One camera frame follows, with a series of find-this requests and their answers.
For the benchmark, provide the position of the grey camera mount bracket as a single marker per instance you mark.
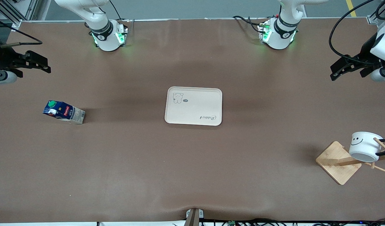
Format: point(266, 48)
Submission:
point(195, 216)

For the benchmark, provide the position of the beige tray with bear print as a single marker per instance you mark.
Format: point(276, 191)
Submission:
point(194, 106)

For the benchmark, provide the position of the wooden cup rack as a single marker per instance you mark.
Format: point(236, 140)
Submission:
point(335, 161)

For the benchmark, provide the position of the blue milk carton green cap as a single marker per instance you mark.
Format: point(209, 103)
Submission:
point(65, 112)

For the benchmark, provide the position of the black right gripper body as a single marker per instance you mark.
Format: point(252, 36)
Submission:
point(3, 59)

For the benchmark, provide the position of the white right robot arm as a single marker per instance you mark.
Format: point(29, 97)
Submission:
point(104, 31)

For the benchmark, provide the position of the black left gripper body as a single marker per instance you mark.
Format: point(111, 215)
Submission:
point(365, 54)

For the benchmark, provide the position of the aluminium frame profile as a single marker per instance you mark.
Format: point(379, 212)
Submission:
point(376, 17)
point(25, 9)

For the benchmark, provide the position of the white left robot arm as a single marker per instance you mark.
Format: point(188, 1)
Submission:
point(282, 33)

